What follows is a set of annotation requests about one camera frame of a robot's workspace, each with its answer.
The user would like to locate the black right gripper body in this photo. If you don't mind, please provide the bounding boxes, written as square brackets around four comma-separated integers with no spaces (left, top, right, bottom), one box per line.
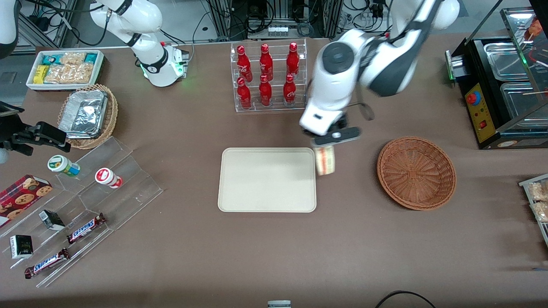
[0,110,42,156]

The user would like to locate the triangular sandwich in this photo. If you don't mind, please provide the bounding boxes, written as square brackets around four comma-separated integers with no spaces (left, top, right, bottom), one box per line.
[315,145,336,177]

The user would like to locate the tan oval wicker basket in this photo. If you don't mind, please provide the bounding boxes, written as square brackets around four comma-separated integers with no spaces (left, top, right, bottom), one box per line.
[58,84,119,150]

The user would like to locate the brown round wicker basket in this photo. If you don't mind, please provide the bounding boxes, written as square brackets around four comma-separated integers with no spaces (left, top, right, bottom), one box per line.
[377,136,457,211]

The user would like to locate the cream rectangular serving tray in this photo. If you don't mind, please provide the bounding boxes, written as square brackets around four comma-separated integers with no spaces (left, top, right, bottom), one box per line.
[217,148,317,213]

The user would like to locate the metal tray with snacks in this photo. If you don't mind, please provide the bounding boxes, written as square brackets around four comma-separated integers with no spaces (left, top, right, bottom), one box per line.
[518,173,548,249]

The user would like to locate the green-lidded white drink cup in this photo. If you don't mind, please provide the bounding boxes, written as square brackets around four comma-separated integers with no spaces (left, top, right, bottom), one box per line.
[47,155,81,178]

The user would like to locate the stacked aluminium foil trays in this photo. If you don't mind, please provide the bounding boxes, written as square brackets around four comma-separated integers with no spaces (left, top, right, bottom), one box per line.
[58,89,109,139]

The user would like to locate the white rectangular snack bin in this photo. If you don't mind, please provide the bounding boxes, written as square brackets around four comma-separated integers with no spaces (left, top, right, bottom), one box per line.
[27,50,105,92]

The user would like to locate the clear bag of nut snacks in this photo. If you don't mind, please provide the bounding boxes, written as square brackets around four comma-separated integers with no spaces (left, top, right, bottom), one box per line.
[45,64,95,84]
[60,52,86,67]

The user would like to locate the red cola bottle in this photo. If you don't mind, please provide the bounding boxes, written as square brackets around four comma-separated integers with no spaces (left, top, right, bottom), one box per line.
[237,45,253,82]
[259,44,274,80]
[283,74,297,107]
[237,77,252,110]
[259,75,273,107]
[286,42,300,77]

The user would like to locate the red-lidded white drink cup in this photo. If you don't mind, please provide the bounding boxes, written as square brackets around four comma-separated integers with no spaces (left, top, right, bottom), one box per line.
[95,168,124,190]

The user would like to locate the red chocolate chip cookie box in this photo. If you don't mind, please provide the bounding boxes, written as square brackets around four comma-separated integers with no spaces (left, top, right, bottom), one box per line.
[0,174,54,229]

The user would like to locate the clear acrylic bottle rack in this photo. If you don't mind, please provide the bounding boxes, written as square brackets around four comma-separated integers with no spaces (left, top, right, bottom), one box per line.
[230,38,309,113]

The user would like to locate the small black box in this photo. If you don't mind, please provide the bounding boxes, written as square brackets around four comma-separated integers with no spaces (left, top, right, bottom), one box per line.
[39,210,66,232]
[9,234,34,260]

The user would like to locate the clear acrylic stepped display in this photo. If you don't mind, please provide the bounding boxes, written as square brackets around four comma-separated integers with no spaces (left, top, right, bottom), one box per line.
[0,136,164,288]

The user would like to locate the brown Snickers bar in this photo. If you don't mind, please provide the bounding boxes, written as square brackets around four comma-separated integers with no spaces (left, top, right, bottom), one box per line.
[24,248,71,279]
[66,213,107,245]

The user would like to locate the black food warmer yellow panel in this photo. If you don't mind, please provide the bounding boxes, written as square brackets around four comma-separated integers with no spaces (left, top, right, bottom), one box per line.
[445,6,548,150]

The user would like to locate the clear bag of fried snacks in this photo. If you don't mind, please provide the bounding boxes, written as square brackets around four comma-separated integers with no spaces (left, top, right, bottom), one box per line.
[527,181,548,202]
[531,202,548,223]

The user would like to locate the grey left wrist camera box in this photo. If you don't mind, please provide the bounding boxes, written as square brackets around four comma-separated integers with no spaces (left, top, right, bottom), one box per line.
[314,127,362,148]

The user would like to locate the black looped floor cable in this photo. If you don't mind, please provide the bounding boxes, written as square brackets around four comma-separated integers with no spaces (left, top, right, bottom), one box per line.
[375,290,437,308]

